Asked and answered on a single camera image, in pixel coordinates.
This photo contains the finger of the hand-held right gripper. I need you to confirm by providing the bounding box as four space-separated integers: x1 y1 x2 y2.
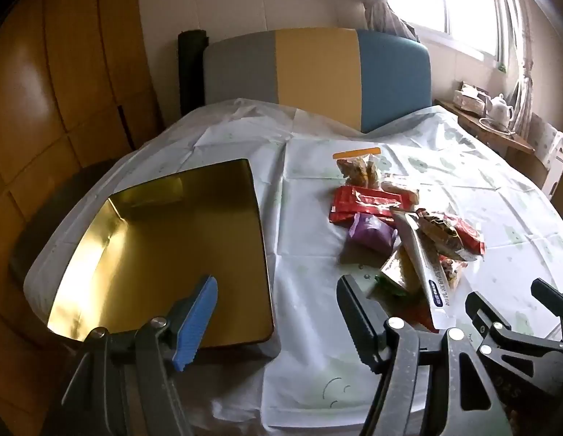
465 291 516 357
531 278 563 316

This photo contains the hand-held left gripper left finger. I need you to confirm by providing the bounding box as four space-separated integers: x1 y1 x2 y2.
40 275 218 436

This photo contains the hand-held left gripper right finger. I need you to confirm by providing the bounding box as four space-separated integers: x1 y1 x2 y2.
337 275 514 436

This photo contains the green cracker packet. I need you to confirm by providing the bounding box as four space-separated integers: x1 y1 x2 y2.
376 245 423 296

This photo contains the silver long snack packet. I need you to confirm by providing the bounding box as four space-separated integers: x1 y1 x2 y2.
390 206 457 330

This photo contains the plain red snack packet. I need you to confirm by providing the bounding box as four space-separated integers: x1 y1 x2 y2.
445 213 486 255

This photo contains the gold metal tin tray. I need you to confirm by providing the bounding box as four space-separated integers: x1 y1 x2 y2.
46 159 275 350

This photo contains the purple snack packet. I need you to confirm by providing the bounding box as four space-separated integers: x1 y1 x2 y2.
349 213 397 253

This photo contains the brown gold printed packet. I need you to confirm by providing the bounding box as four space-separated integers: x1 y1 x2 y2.
417 209 474 261

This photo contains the red packet white print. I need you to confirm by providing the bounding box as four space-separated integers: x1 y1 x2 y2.
329 186 418 225

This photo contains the clear biscuit packet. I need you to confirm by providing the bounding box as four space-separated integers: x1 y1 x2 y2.
381 181 421 205

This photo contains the clear zip bag orange top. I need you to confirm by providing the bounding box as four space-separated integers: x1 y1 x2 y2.
332 148 383 189

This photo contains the white patterned chair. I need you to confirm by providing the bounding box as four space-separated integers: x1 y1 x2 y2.
530 116 563 201

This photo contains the wooden side table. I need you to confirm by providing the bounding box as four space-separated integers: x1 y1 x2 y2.
435 99 536 157

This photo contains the dark chair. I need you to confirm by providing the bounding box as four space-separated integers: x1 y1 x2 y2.
9 159 121 291

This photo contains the white teapot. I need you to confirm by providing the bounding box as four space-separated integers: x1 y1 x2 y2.
483 94 515 130

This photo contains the tissue box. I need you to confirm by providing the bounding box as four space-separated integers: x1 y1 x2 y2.
453 82 490 112

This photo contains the white patterned curtain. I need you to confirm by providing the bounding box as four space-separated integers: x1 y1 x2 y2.
511 4 539 139
347 0 423 41

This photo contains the black rolled mat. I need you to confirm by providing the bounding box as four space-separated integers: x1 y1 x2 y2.
178 30 208 116

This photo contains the grey yellow blue headboard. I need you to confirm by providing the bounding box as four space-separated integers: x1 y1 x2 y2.
203 28 433 134

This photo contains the wooden wardrobe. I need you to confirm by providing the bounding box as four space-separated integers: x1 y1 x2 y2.
0 0 166 436

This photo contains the bright window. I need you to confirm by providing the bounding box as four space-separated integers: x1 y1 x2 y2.
390 0 518 60

